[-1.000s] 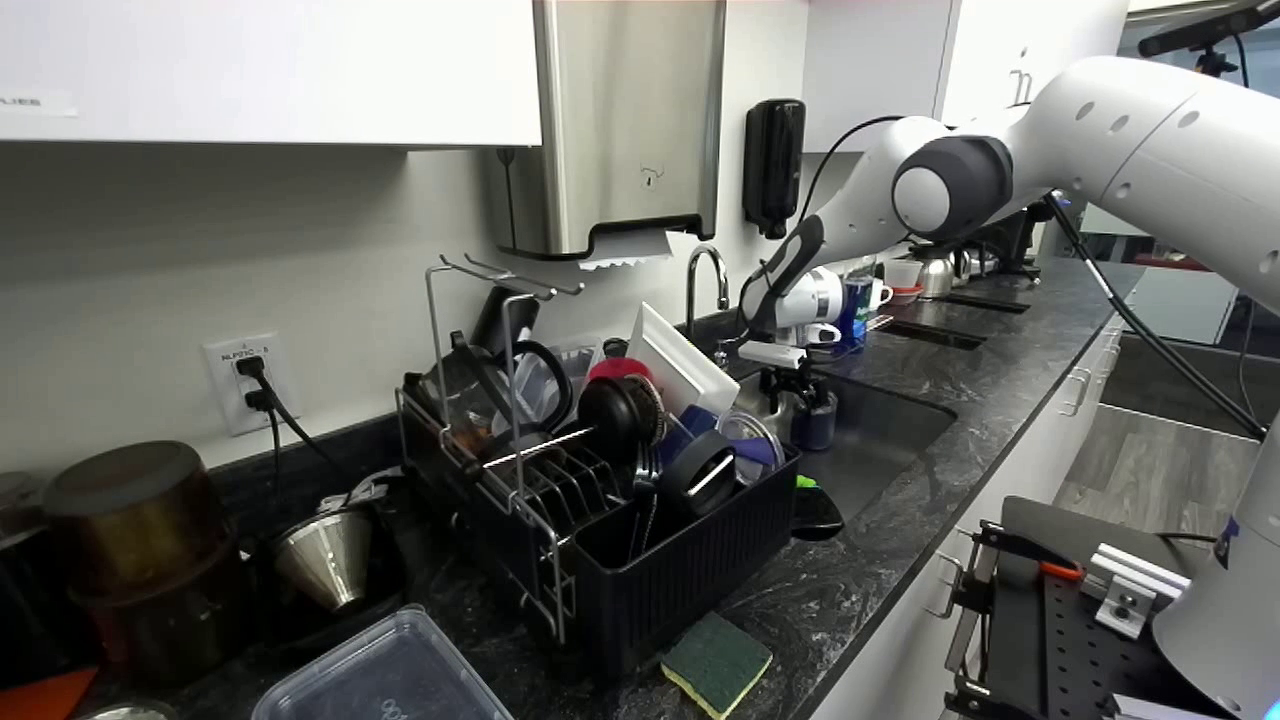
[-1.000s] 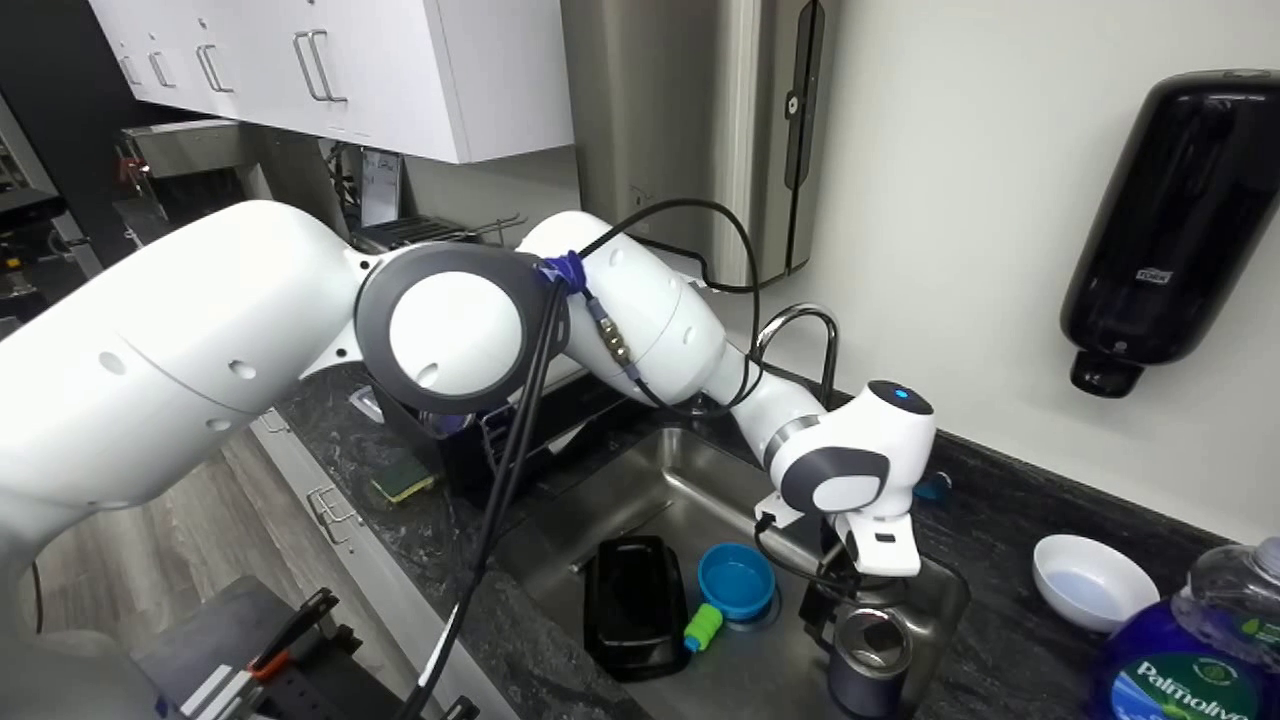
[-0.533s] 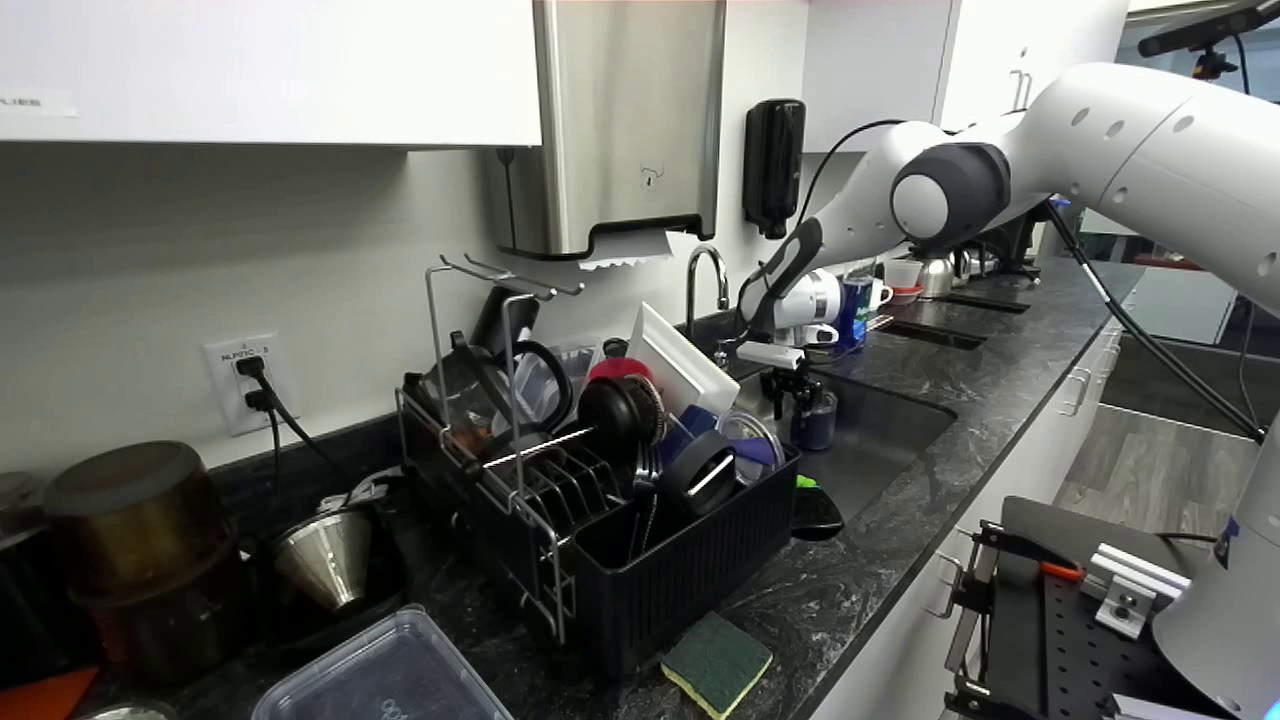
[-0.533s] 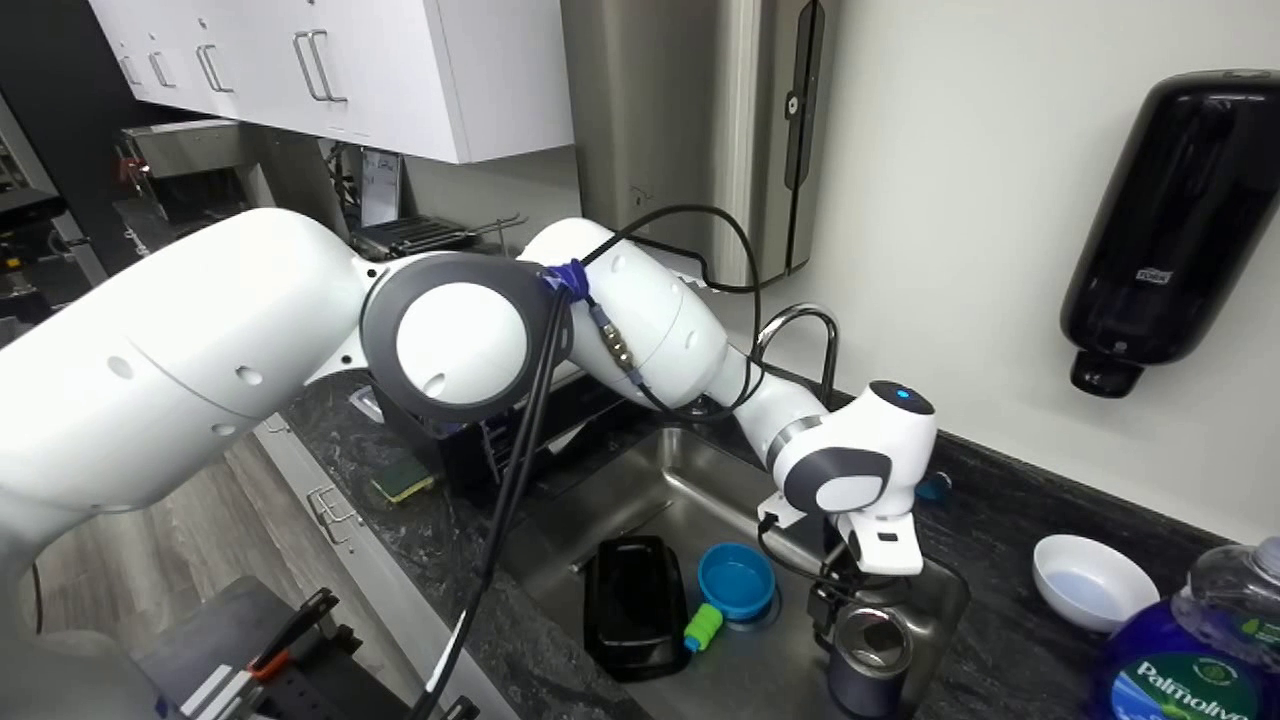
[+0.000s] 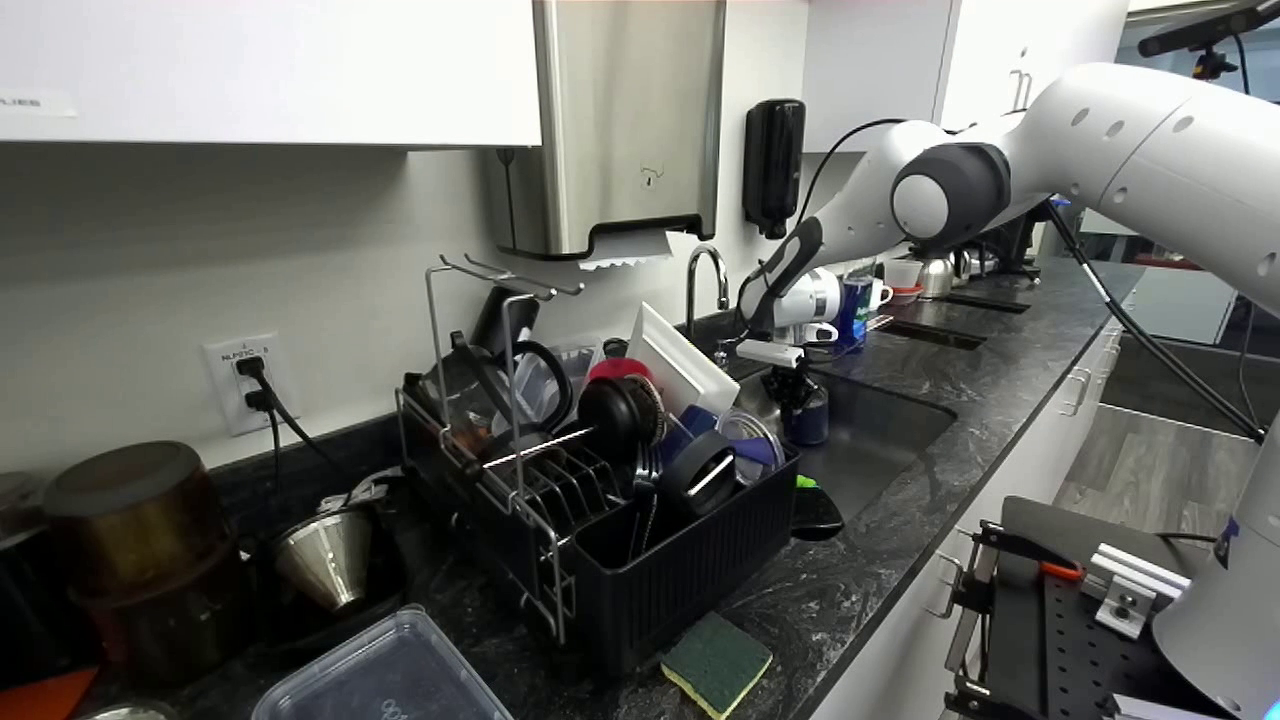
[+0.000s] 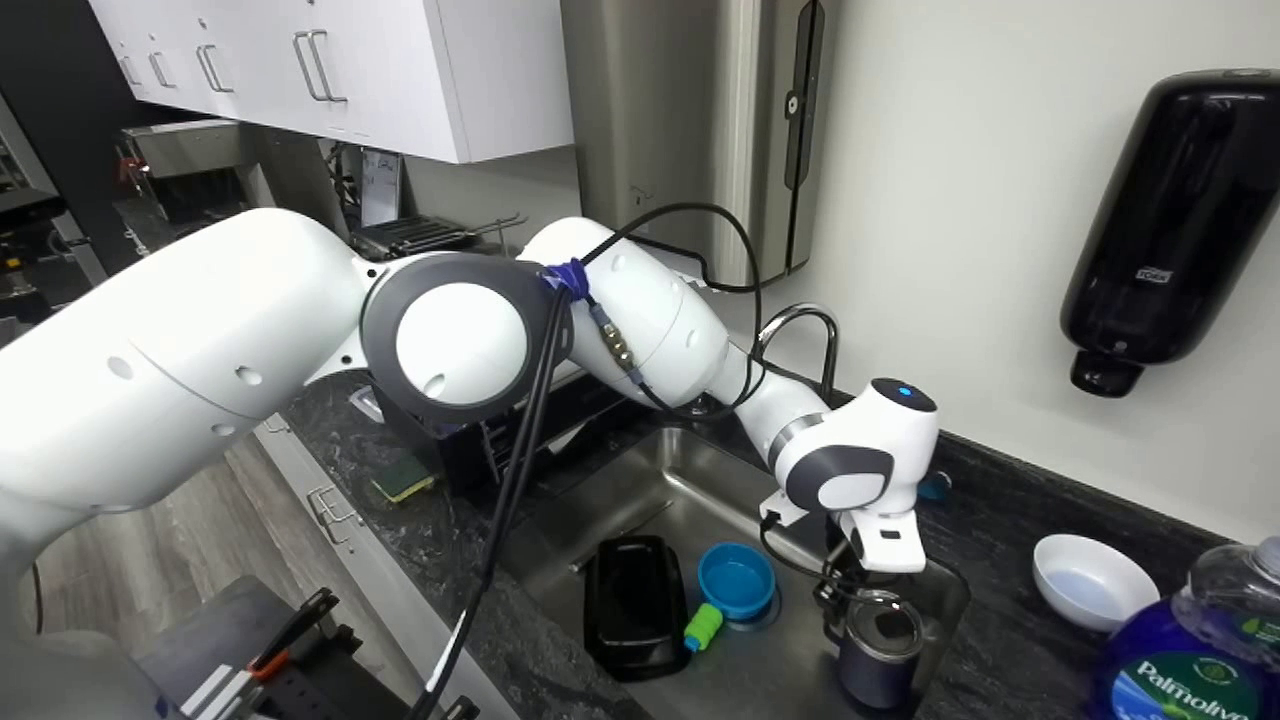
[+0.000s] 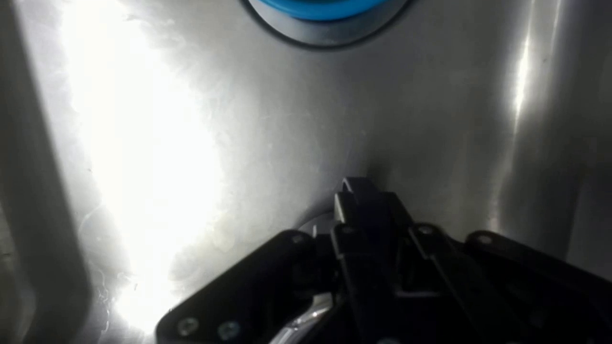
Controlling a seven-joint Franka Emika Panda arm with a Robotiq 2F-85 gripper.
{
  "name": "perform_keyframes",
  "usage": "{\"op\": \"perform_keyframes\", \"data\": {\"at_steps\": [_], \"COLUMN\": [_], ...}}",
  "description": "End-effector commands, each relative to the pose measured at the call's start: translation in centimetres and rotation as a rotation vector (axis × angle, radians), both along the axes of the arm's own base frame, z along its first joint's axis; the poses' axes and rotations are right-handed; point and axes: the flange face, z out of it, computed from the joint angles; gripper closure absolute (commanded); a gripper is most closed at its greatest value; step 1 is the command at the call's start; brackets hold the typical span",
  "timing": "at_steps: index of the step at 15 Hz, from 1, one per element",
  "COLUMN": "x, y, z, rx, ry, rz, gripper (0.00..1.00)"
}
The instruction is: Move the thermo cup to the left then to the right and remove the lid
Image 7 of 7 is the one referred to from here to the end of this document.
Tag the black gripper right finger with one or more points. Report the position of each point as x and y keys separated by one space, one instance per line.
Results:
x=479 y=293

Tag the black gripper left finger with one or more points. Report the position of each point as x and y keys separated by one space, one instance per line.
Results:
x=255 y=287

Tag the stainless steel sink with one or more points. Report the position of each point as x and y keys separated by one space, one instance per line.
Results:
x=255 y=127

